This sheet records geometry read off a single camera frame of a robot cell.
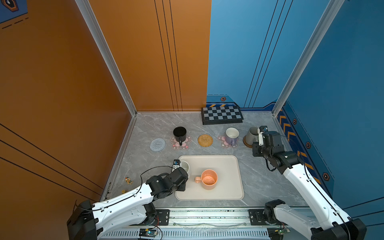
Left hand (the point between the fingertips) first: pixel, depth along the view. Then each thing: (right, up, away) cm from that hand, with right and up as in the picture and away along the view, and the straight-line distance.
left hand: (184, 180), depth 81 cm
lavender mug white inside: (+31, +24, +23) cm, 45 cm away
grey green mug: (+41, +23, +11) cm, 48 cm away
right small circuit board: (+45, -21, -11) cm, 51 cm away
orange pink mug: (+14, -1, +4) cm, 14 cm away
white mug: (+1, +7, +1) cm, 7 cm away
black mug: (-4, +24, +14) cm, 28 cm away
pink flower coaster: (+26, +16, +19) cm, 36 cm away
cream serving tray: (+25, -5, +3) cm, 26 cm away
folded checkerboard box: (+25, +38, +32) cm, 56 cm away
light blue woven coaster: (-20, +17, +20) cm, 33 cm away
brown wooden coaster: (+40, +17, +21) cm, 49 cm away
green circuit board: (-17, -22, -10) cm, 29 cm away
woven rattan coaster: (+13, +19, +22) cm, 32 cm away
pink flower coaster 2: (-1, +17, +20) cm, 26 cm away
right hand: (+38, +19, -1) cm, 42 cm away
